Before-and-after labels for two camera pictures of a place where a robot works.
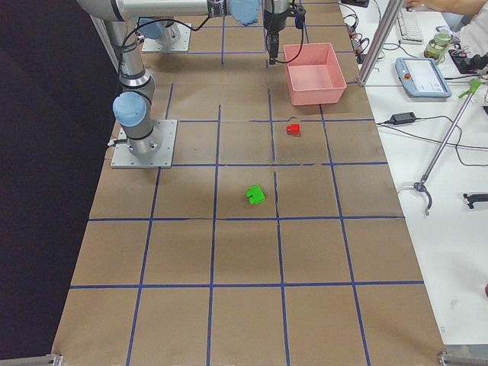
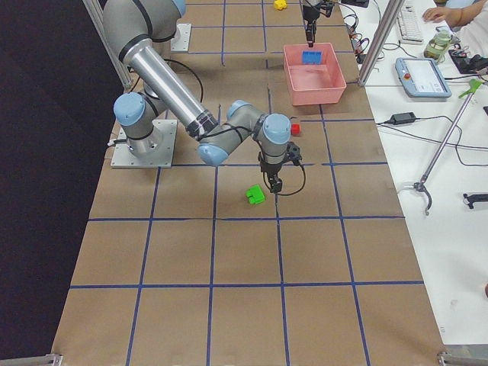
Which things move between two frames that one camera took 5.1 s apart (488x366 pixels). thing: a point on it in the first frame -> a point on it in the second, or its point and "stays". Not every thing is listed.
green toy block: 255,194 stays
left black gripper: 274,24 -> 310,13
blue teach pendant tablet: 422,78 stays
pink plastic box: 315,76 stays
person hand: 413,3 -> 453,19
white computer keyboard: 408,27 stays
